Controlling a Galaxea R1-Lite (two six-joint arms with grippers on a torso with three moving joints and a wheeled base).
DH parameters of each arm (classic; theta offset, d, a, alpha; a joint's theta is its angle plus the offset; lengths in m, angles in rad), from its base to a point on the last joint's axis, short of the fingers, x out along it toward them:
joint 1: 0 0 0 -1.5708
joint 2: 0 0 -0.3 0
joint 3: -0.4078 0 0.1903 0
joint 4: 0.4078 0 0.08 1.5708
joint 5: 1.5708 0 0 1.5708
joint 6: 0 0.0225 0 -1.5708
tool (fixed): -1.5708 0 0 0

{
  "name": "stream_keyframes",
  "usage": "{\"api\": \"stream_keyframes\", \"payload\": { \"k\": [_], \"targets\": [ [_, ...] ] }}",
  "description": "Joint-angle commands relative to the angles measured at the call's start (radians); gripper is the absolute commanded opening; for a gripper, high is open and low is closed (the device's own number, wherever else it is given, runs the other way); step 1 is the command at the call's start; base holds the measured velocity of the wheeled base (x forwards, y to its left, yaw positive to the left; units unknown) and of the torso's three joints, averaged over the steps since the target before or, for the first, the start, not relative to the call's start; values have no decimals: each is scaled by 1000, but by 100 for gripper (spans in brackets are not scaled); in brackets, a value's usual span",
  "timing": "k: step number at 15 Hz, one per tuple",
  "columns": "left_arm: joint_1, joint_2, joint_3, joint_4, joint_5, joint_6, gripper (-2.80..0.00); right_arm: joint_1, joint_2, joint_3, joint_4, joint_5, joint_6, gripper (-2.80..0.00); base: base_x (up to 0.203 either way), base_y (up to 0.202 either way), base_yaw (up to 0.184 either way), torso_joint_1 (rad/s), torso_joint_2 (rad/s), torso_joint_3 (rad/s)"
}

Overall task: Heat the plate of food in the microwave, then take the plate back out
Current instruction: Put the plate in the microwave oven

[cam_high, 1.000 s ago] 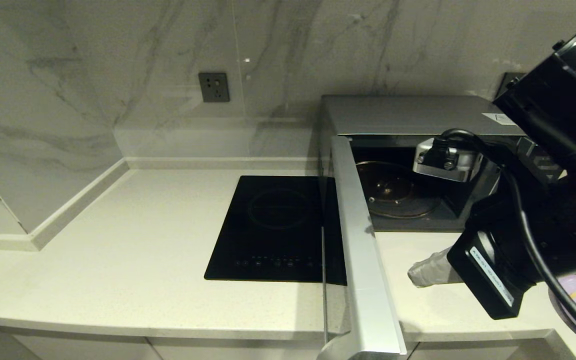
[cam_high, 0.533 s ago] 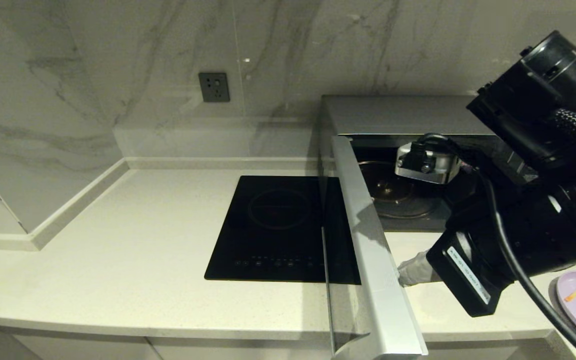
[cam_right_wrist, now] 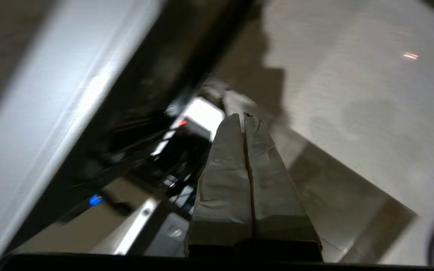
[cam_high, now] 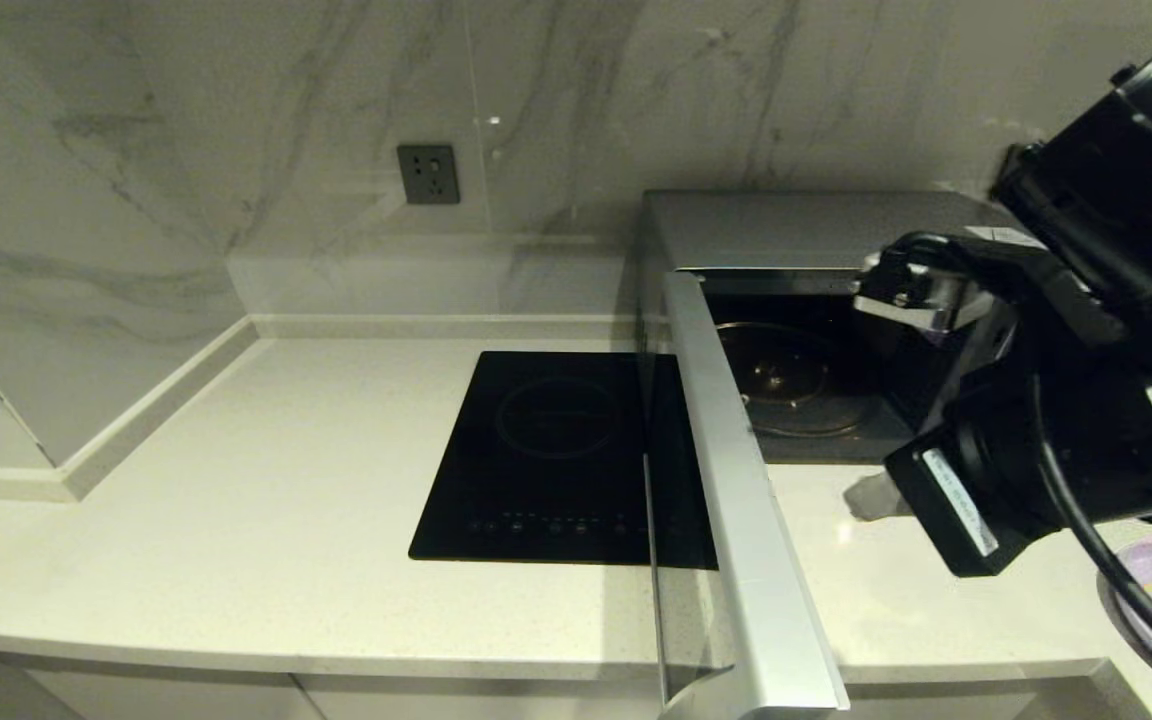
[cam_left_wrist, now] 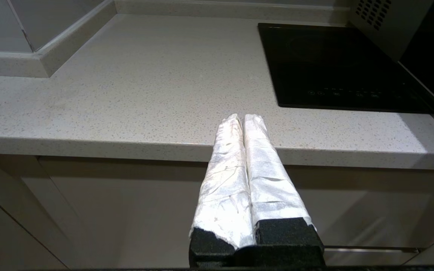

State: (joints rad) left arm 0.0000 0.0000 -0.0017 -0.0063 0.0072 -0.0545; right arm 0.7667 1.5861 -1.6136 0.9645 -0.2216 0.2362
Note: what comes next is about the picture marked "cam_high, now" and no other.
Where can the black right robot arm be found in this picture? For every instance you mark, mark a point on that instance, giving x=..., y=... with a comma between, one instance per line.
x=1136, y=200

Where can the dark glass microwave door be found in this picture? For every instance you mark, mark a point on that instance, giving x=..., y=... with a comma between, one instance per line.
x=736, y=480

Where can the black induction cooktop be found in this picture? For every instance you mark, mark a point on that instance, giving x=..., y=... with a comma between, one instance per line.
x=536, y=450

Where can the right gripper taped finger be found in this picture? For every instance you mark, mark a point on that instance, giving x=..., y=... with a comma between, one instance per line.
x=878, y=497

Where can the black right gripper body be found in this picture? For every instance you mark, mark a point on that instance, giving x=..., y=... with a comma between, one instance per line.
x=966, y=500

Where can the grey single wall socket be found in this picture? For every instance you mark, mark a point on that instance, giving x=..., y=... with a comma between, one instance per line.
x=428, y=176

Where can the silver Panasonic microwave oven body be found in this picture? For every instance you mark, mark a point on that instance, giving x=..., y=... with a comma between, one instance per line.
x=786, y=225

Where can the white base cabinet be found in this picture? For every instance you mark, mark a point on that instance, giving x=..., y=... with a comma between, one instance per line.
x=186, y=700

